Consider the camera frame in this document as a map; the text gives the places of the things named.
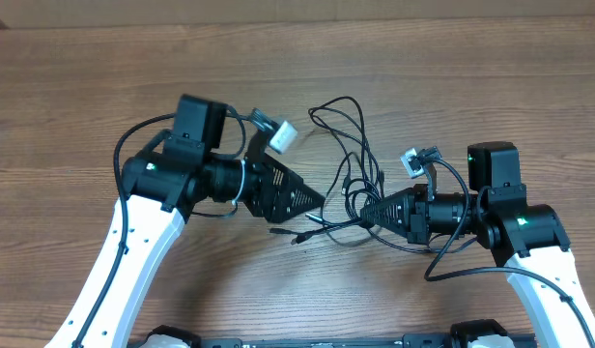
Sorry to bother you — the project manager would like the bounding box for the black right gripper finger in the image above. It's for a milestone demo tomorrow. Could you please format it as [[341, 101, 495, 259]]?
[[360, 188, 415, 222], [362, 216, 410, 240]]

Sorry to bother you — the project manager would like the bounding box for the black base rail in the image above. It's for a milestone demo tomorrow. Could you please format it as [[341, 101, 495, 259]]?
[[127, 318, 538, 348]]

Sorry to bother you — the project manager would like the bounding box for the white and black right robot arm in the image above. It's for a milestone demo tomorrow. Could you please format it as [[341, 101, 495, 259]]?
[[360, 141, 595, 347]]

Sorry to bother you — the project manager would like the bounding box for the black braided usb cable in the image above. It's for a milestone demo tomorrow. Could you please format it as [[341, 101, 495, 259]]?
[[268, 95, 388, 246]]

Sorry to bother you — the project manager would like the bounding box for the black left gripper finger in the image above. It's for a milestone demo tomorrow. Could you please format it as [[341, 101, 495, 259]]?
[[266, 155, 310, 203], [272, 190, 325, 223]]

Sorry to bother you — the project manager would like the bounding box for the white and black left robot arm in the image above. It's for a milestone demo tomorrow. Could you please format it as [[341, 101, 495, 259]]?
[[48, 95, 325, 347]]

